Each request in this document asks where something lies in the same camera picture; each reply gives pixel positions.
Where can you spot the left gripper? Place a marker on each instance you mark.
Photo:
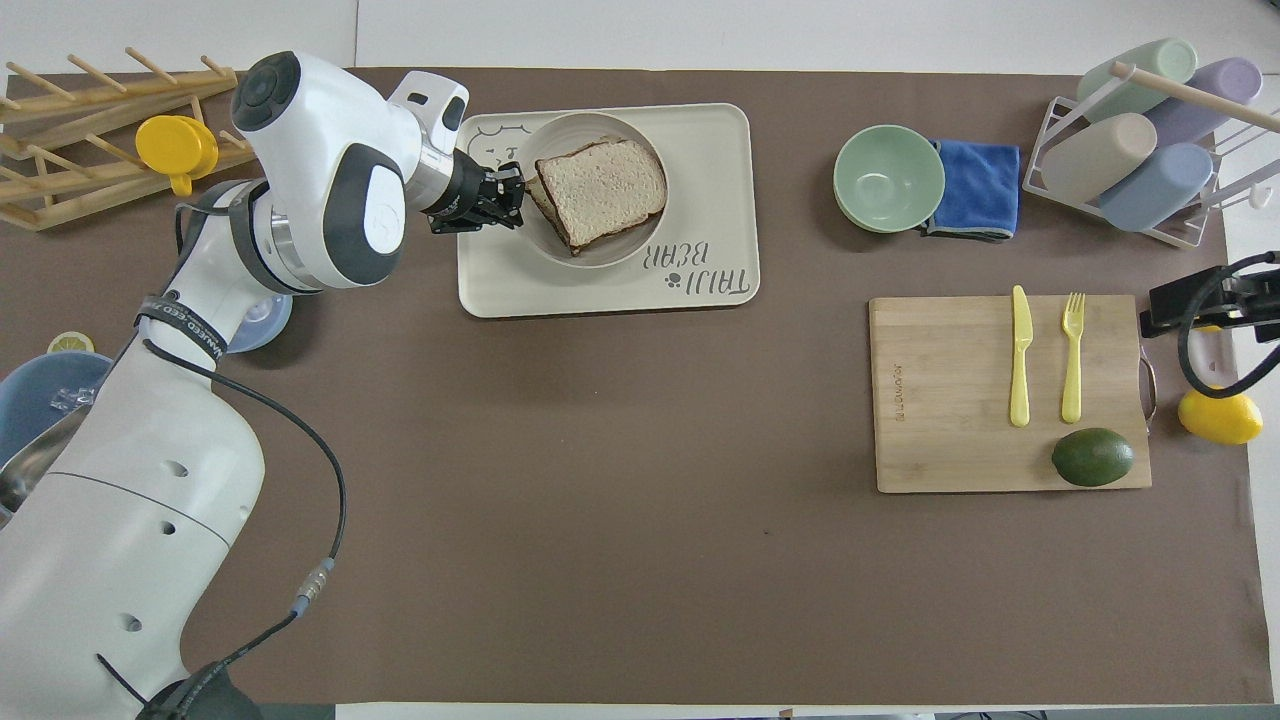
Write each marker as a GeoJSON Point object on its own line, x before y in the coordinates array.
{"type": "Point", "coordinates": [464, 190]}

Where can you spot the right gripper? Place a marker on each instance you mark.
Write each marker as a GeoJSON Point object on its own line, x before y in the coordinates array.
{"type": "Point", "coordinates": [1255, 305]}

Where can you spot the white bread slice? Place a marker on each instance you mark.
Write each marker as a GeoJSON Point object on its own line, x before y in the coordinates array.
{"type": "Point", "coordinates": [605, 185]}

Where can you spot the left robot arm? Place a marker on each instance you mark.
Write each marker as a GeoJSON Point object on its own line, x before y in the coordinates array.
{"type": "Point", "coordinates": [150, 480]}

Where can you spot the beige round plate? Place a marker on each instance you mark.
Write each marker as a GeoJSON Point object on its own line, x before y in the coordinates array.
{"type": "Point", "coordinates": [640, 245]}

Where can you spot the beige tray with print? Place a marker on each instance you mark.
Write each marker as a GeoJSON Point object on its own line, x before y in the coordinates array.
{"type": "Point", "coordinates": [560, 290]}

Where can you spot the yellow lemon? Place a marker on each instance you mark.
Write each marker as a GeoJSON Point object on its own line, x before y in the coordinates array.
{"type": "Point", "coordinates": [1220, 418]}

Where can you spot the white hook rack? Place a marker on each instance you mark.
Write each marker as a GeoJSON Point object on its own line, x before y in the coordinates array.
{"type": "Point", "coordinates": [1245, 185]}

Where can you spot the grey-blue cup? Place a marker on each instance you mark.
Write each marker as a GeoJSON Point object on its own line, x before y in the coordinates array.
{"type": "Point", "coordinates": [1155, 188]}

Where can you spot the yellow plastic fork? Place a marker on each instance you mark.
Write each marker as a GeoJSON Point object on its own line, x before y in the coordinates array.
{"type": "Point", "coordinates": [1072, 370]}

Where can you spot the purple cup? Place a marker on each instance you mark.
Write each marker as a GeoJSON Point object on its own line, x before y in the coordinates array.
{"type": "Point", "coordinates": [1215, 95]}

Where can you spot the beige cup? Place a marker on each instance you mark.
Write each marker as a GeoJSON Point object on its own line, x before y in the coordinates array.
{"type": "Point", "coordinates": [1098, 158]}

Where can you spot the green avocado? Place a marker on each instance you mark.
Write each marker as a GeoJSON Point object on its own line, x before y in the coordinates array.
{"type": "Point", "coordinates": [1092, 458]}

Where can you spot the yellow plastic knife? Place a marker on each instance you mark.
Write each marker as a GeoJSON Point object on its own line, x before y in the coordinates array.
{"type": "Point", "coordinates": [1020, 350]}

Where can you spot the green cup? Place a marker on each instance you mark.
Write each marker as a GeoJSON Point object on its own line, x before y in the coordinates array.
{"type": "Point", "coordinates": [1140, 75]}

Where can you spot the light blue lid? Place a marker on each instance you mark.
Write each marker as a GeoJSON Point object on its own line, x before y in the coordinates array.
{"type": "Point", "coordinates": [268, 325]}

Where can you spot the blue cloth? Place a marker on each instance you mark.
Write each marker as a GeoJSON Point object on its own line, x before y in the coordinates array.
{"type": "Point", "coordinates": [980, 190]}

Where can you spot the wooden cutting board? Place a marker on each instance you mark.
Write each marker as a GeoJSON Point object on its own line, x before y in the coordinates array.
{"type": "Point", "coordinates": [950, 400]}

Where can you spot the yellow cup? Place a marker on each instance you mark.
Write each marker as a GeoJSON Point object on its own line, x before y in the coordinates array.
{"type": "Point", "coordinates": [175, 148]}

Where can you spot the green bowl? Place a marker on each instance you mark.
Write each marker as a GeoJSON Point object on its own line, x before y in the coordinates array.
{"type": "Point", "coordinates": [888, 180]}

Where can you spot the wooden dish rack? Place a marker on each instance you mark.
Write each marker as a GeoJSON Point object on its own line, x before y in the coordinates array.
{"type": "Point", "coordinates": [90, 100]}

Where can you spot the lemon slice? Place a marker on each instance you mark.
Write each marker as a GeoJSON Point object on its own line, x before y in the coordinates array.
{"type": "Point", "coordinates": [70, 343]}

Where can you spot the blue bowl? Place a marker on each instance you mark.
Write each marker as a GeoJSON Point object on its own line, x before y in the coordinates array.
{"type": "Point", "coordinates": [30, 390]}

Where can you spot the steel bowl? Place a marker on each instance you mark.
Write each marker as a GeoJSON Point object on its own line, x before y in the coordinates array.
{"type": "Point", "coordinates": [30, 470]}

